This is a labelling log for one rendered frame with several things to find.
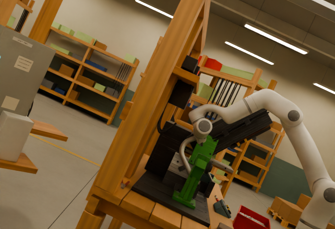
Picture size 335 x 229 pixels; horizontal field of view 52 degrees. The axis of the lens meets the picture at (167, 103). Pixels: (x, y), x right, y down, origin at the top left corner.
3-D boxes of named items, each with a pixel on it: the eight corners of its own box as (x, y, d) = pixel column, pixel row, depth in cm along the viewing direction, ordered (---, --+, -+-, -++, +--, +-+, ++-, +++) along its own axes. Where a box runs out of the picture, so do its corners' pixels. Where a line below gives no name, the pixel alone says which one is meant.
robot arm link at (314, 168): (321, 209, 162) (315, 204, 178) (346, 201, 160) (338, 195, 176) (275, 112, 172) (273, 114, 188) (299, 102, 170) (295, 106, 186)
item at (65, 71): (108, 125, 1045) (139, 58, 1045) (10, 80, 1037) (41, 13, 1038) (110, 124, 1100) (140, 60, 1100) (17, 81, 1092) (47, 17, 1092)
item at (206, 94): (187, 223, 466) (261, 61, 466) (105, 156, 636) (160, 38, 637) (211, 226, 502) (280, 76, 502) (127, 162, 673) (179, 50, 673)
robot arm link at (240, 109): (237, 85, 179) (185, 112, 184) (251, 112, 175) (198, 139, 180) (238, 88, 188) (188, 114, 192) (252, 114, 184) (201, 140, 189)
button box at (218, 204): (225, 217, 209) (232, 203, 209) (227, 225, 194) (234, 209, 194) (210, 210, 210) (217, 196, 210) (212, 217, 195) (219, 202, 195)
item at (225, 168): (229, 171, 237) (231, 167, 237) (232, 174, 221) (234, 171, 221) (177, 147, 241) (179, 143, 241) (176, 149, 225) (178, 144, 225)
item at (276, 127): (257, 193, 1058) (288, 127, 1058) (163, 151, 1050) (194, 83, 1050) (252, 189, 1112) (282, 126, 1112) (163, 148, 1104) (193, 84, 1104)
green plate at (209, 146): (203, 172, 217) (216, 142, 223) (205, 171, 209) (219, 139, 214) (187, 164, 218) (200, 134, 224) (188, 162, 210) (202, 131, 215)
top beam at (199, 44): (200, 54, 301) (204, 45, 301) (205, -7, 151) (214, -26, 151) (191, 50, 302) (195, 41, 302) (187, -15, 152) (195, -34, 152)
